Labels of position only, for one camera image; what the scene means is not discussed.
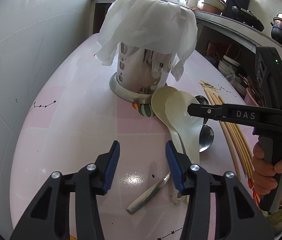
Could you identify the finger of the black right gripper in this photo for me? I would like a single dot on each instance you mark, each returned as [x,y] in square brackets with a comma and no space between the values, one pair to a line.
[205,111]

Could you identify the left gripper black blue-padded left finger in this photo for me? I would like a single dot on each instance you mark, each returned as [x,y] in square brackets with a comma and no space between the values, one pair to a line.
[47,215]

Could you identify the white rice paddle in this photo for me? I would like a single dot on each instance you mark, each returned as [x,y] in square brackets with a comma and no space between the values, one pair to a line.
[188,127]

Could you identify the cream rice paddle round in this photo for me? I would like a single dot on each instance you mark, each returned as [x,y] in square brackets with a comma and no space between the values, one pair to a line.
[158,102]

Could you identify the person's right hand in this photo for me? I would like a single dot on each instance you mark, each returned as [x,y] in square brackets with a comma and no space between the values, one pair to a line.
[264,172]

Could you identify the steel spoon upper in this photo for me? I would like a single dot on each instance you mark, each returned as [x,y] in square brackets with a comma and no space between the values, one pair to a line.
[202,100]

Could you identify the steel spoon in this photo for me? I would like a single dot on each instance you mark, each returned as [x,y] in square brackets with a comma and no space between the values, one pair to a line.
[205,141]
[202,100]

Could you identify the steel spoon lower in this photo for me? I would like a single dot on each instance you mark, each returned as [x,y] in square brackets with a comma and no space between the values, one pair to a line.
[205,141]

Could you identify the pink plastic basin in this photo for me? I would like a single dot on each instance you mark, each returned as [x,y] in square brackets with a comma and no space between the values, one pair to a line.
[249,100]

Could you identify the stacked white bowls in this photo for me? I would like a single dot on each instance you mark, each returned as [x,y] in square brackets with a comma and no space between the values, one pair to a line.
[228,66]

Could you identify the steel utensil holder cup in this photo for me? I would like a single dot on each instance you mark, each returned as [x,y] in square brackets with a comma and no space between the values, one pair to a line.
[140,72]

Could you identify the black wok on stove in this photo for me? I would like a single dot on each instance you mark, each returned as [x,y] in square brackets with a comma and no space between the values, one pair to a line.
[246,17]

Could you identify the white plastic bag liner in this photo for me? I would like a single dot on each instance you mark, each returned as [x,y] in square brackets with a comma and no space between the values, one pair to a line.
[163,27]

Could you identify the brown white cooking pot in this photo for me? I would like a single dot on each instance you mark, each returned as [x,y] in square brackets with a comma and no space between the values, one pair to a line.
[213,6]

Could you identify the white electric kettle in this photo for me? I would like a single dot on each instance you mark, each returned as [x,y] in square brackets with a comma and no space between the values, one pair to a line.
[191,3]

